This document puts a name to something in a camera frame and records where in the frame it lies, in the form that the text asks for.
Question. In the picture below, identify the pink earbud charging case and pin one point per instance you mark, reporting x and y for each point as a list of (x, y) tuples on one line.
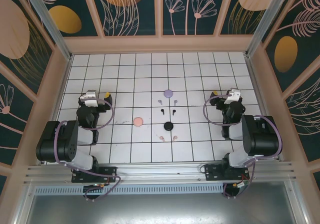
[(138, 121)]

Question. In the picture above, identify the purple earbud charging case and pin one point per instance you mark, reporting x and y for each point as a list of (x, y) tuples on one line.
[(168, 93)]

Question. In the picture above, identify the black earbud charging case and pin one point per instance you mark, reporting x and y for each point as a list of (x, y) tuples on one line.
[(168, 126)]

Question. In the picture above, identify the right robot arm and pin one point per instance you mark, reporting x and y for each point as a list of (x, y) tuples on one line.
[(262, 136)]

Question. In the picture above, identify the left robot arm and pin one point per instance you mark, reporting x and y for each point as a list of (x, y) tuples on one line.
[(47, 144)]

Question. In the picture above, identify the yellow power connector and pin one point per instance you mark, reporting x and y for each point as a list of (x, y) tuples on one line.
[(240, 184), (102, 185)]

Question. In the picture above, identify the grey metal panel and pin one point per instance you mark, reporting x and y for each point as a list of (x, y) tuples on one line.
[(160, 209)]

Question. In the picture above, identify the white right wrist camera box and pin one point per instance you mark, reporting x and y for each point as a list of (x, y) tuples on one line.
[(232, 96)]

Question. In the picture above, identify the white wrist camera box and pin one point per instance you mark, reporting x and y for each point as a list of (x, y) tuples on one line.
[(88, 98), (232, 96)]

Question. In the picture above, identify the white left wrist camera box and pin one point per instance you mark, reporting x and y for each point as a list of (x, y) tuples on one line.
[(88, 98)]

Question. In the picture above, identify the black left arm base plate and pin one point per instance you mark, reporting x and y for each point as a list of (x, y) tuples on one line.
[(107, 174)]

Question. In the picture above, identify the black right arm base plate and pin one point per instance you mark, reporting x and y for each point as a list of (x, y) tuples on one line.
[(212, 172)]

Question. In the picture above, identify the aluminium mounting rail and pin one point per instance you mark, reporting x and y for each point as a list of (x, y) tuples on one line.
[(160, 171)]

